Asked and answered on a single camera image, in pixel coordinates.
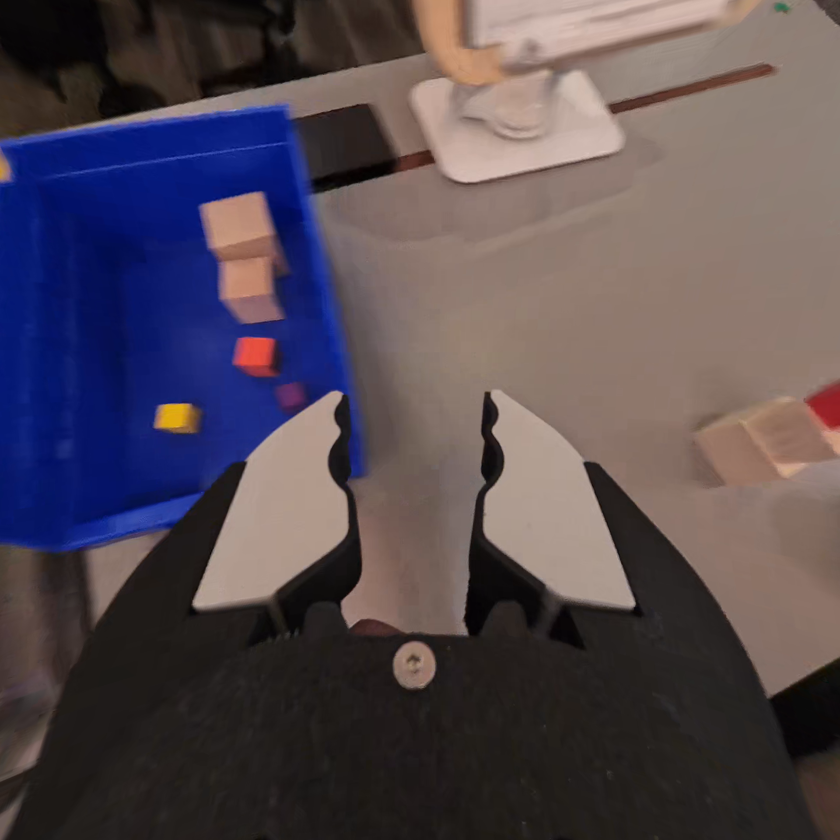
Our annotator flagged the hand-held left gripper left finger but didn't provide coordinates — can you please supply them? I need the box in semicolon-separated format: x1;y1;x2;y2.
193;390;364;615

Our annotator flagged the red wooden cube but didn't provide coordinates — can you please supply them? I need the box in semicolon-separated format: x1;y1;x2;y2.
234;336;280;378
804;381;840;431

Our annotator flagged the white folding stand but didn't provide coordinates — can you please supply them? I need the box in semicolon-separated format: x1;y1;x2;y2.
410;0;736;185

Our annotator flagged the yellow wooden cube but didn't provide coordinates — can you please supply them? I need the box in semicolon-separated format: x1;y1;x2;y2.
154;403;202;434

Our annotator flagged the medium wooden cube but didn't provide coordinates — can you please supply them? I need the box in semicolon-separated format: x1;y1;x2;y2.
218;256;284;325
693;397;840;489

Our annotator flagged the large wooden cube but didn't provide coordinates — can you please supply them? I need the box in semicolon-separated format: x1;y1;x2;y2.
200;192;287;270

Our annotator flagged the blue plastic bin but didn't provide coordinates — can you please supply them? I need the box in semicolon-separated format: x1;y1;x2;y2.
0;105;366;550

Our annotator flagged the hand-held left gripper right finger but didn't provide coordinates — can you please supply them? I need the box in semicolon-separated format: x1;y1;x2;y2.
466;390;639;615

